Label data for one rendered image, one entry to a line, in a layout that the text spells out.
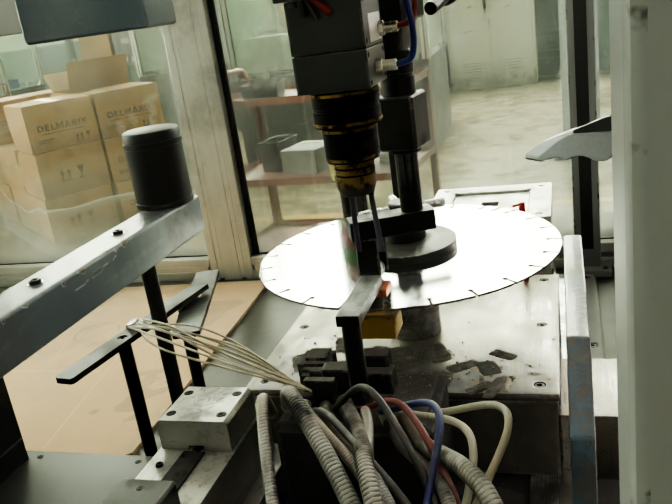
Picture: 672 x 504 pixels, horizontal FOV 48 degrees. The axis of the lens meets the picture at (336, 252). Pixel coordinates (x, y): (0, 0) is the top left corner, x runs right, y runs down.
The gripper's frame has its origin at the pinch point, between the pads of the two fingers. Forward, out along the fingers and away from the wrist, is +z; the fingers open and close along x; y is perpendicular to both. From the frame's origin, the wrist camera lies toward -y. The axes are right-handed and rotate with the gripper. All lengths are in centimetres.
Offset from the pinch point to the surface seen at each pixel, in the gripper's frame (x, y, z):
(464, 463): -7.7, -28.4, 2.4
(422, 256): 5.3, -3.4, 13.5
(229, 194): 34, 28, 64
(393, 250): 7.5, -3.5, 16.1
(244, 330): 11, 10, 60
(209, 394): 6.0, -25.1, 27.0
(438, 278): 2.6, -7.1, 10.8
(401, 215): 9.7, -7.5, 9.8
